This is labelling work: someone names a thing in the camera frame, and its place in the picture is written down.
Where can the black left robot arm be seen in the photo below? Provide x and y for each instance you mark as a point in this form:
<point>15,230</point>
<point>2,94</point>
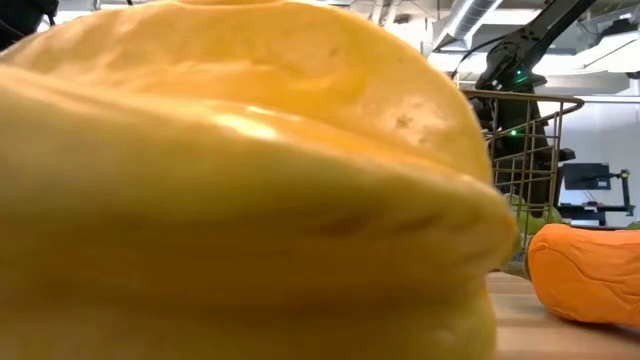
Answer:
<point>22,17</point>

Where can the light green chayote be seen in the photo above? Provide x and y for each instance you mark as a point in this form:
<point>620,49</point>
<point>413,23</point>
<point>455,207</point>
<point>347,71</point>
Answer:
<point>537,220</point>

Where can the orange chili pepper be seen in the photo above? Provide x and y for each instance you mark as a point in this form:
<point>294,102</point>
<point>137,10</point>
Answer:
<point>585,272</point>

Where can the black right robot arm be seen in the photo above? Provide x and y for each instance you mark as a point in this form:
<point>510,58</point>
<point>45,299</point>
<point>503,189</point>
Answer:
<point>530,40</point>

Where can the large yellow bell pepper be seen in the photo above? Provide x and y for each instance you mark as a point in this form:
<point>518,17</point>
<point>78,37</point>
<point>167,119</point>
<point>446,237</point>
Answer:
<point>225,190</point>

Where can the black computer monitor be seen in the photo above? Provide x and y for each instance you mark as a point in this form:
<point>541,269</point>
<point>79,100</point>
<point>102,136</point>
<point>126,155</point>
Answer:
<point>586,176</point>

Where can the dark office desk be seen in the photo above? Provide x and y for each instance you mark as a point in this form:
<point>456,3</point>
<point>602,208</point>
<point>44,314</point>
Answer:
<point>595,212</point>

